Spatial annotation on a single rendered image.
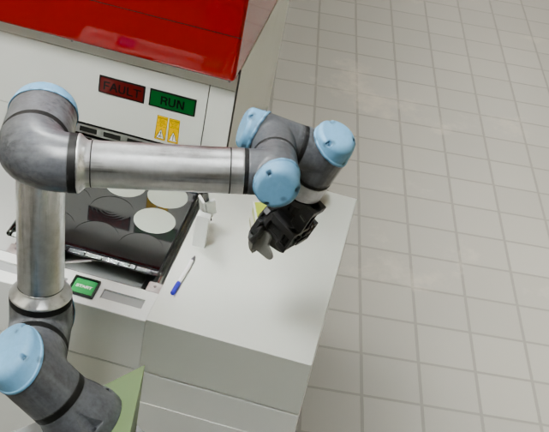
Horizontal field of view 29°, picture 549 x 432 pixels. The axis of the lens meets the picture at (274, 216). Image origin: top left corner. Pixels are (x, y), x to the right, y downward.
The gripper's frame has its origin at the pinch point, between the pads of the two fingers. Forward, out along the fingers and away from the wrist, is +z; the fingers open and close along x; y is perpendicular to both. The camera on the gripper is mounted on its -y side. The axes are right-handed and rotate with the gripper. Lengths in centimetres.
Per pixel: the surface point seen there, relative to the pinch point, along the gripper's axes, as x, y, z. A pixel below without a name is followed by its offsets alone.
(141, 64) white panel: 30, -61, 22
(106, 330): -16.7, -10.5, 33.3
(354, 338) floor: 116, 7, 124
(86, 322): -18.9, -14.4, 34.0
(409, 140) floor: 241, -55, 146
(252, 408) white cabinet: -0.6, 20.3, 34.1
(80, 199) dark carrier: 9, -47, 46
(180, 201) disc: 28, -33, 42
